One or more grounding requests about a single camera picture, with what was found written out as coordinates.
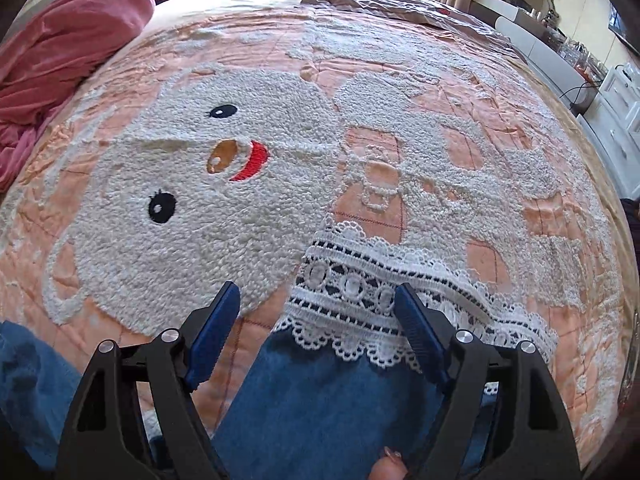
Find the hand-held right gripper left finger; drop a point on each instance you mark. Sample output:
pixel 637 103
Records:
pixel 215 332

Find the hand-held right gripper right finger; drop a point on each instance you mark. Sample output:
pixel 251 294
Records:
pixel 417 330

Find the blue denim pants lace hem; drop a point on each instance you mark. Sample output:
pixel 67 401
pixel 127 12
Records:
pixel 320 400

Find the person's right hand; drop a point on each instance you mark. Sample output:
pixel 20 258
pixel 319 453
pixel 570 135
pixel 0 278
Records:
pixel 387 467

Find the orange printed bunny blanket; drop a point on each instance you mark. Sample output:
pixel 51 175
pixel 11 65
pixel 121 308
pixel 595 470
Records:
pixel 210 200

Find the white drawer dresser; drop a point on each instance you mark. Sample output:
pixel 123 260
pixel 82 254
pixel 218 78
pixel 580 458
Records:
pixel 617 105

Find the white vanity table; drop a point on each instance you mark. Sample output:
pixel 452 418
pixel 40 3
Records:
pixel 542 47

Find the pink velvet blanket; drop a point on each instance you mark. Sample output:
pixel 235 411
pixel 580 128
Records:
pixel 65 55

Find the grey quilted pillow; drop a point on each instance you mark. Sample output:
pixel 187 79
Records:
pixel 400 7

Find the black wall television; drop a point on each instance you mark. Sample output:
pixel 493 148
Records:
pixel 619 21

